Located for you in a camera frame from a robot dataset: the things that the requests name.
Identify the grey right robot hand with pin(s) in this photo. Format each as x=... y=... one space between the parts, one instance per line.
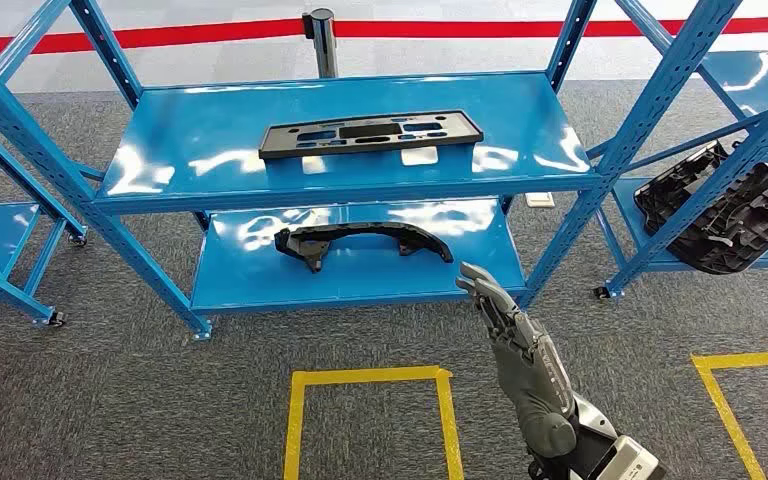
x=530 y=378

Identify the black rectangular plastic plate part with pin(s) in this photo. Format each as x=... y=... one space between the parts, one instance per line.
x=276 y=140

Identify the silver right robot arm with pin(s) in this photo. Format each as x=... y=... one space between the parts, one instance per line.
x=596 y=424

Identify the black curved plastic part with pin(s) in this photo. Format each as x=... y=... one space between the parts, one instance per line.
x=304 y=242

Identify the blue metal shelf rack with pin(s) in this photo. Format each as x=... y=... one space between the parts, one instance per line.
x=755 y=79
x=192 y=132
x=0 y=225

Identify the white floor socket plate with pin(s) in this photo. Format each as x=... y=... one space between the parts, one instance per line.
x=540 y=199

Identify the black ribbed plastic panel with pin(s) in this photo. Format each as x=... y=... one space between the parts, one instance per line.
x=742 y=225

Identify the red barrier belt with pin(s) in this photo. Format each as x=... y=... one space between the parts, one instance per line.
x=490 y=28
x=159 y=33

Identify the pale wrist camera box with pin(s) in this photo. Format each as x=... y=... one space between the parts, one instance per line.
x=632 y=460

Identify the chrome stanchion post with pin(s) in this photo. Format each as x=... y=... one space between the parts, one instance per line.
x=323 y=40

